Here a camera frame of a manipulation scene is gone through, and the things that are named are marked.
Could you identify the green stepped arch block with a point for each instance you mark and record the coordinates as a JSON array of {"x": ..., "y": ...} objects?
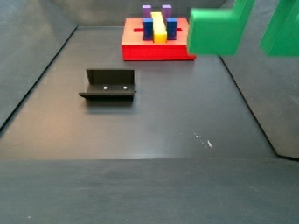
[{"x": 216, "y": 29}]

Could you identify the red base board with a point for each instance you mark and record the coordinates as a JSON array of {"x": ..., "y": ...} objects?
[{"x": 144, "y": 50}]

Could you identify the blue arch block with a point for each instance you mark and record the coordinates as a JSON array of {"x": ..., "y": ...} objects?
[{"x": 171, "y": 26}]

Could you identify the yellow long block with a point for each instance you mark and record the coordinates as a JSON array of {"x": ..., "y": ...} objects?
[{"x": 159, "y": 28}]

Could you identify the purple arch block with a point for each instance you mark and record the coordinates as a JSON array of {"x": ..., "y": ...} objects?
[{"x": 165, "y": 10}]

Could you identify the black angled bracket stand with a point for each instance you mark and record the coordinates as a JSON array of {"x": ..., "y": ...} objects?
[{"x": 109, "y": 82}]

